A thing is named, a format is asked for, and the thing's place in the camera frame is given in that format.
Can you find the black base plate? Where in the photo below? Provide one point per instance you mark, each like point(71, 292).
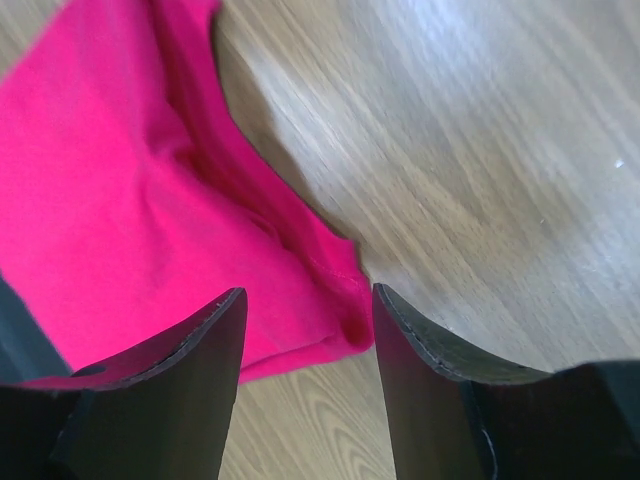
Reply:
point(26, 352)

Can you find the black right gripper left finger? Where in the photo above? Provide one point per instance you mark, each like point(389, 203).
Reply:
point(158, 410)

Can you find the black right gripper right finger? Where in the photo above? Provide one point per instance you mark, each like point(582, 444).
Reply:
point(456, 411)

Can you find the pink red t-shirt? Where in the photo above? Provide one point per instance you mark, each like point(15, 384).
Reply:
point(130, 199)

